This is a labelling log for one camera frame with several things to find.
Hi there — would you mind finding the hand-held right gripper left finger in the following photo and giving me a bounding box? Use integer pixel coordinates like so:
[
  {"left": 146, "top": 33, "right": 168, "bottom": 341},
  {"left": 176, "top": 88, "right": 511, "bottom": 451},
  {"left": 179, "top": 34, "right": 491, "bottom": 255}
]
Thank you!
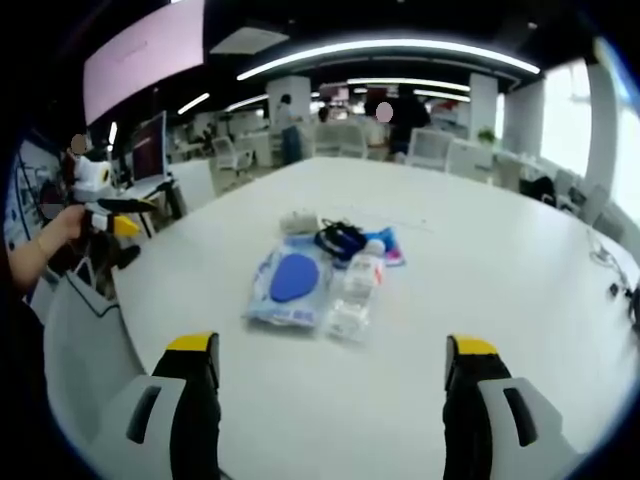
[{"left": 92, "top": 330, "right": 222, "bottom": 480}]

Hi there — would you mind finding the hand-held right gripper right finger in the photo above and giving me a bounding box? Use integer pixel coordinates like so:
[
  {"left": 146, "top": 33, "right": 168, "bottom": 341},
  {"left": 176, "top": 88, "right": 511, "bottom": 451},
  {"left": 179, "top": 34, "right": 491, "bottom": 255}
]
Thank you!
[{"left": 442, "top": 333, "right": 581, "bottom": 480}]

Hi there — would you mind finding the blue pad packet item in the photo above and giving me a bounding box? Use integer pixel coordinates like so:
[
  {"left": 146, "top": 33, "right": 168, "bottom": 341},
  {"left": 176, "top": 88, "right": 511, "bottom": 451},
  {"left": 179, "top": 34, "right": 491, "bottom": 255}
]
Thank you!
[{"left": 242, "top": 235, "right": 335, "bottom": 337}]

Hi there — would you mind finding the clear water bottle item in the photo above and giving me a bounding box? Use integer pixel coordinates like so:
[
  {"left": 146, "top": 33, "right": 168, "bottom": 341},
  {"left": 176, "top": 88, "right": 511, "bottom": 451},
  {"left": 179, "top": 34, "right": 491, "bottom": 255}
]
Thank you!
[{"left": 324, "top": 238, "right": 387, "bottom": 345}]

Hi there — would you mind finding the blue pink packet item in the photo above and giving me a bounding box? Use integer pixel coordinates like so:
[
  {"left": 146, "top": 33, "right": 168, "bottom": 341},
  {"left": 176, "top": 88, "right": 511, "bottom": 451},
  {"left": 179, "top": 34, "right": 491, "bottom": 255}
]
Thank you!
[{"left": 360, "top": 225, "right": 407, "bottom": 268}]

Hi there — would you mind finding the black cable bundle item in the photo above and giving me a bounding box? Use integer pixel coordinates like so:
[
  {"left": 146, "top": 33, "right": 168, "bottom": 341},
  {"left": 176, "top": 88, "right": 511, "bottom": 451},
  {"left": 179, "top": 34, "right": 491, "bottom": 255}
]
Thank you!
[{"left": 313, "top": 217, "right": 367, "bottom": 261}]

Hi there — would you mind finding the white tabletop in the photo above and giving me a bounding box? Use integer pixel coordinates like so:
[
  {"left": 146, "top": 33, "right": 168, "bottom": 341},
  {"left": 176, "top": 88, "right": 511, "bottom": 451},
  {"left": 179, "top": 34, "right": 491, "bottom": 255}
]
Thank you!
[{"left": 110, "top": 155, "right": 640, "bottom": 480}]

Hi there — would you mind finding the person's left hand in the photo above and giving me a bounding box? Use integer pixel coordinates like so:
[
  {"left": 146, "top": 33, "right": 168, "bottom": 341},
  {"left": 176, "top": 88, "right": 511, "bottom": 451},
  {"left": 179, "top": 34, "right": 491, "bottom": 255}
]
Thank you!
[{"left": 40, "top": 203, "right": 90, "bottom": 254}]

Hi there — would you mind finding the white side desk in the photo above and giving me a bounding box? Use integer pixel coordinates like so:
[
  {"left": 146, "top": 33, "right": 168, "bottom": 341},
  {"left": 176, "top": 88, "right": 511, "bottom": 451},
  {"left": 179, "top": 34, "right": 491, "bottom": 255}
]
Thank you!
[{"left": 113, "top": 177, "right": 187, "bottom": 239}]

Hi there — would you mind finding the computer monitor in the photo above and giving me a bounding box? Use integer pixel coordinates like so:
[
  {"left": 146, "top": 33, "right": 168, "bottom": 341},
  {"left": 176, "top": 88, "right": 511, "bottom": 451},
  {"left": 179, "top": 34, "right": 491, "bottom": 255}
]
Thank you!
[{"left": 130, "top": 110, "right": 170, "bottom": 187}]

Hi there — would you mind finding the white mesh chair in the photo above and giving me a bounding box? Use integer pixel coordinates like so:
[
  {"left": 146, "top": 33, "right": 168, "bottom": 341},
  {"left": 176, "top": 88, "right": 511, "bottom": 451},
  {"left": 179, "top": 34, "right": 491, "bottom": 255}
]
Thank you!
[
  {"left": 313, "top": 122, "right": 370, "bottom": 160},
  {"left": 405, "top": 127, "right": 451, "bottom": 169},
  {"left": 212, "top": 134, "right": 257, "bottom": 177},
  {"left": 446, "top": 138, "right": 497, "bottom": 185}
]

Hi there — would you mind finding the long ceiling light strip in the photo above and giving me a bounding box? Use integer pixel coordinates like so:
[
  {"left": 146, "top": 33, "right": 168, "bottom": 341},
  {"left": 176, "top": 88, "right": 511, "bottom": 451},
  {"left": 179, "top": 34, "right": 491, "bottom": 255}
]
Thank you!
[{"left": 236, "top": 38, "right": 542, "bottom": 82}]

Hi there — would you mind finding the large pink wall screen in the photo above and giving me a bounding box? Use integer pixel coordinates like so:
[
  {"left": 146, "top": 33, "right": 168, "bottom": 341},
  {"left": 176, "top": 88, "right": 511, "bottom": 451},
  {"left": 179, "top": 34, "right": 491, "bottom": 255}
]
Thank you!
[{"left": 82, "top": 0, "right": 207, "bottom": 127}]

